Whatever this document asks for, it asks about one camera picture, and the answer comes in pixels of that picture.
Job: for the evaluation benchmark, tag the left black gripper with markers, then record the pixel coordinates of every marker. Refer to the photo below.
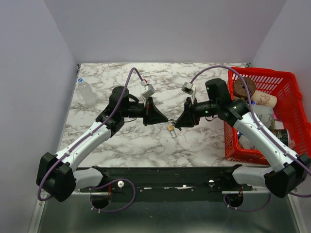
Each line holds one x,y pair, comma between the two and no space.
151,114

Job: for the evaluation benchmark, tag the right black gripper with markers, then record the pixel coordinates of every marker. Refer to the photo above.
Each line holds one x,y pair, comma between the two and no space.
189,118

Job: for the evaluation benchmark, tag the small brass padlock with key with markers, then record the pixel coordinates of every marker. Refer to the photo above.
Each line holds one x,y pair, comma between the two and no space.
172,132

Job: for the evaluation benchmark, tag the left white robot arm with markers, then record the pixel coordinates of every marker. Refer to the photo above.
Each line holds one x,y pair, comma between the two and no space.
56,171

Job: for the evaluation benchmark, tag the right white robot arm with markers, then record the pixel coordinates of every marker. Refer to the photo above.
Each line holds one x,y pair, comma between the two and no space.
287,169

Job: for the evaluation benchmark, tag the brown round wooden block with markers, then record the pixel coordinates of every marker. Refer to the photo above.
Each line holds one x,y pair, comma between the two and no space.
240,88

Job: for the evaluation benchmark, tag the clear plastic water bottle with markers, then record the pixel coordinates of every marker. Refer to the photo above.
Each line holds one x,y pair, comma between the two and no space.
86,92

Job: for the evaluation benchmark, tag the beige printed cylinder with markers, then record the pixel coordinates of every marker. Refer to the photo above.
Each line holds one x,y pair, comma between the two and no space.
264,99

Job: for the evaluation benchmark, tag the grey printed pouch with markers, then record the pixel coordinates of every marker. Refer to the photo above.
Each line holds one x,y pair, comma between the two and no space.
265,114

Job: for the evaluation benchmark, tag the red plastic basket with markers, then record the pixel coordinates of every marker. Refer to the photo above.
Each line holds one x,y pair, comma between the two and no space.
289,110

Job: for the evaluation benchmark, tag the black printed can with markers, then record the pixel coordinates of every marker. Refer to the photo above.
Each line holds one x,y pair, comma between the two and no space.
282,135

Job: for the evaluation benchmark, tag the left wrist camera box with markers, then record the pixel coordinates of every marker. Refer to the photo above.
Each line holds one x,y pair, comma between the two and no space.
146,92

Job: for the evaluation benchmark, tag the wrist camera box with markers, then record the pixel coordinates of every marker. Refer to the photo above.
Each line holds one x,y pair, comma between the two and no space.
146,92
190,89

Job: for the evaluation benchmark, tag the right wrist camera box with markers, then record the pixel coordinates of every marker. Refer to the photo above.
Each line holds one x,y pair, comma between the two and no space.
190,89

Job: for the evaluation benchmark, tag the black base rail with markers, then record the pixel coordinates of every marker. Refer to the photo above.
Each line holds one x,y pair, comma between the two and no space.
167,184

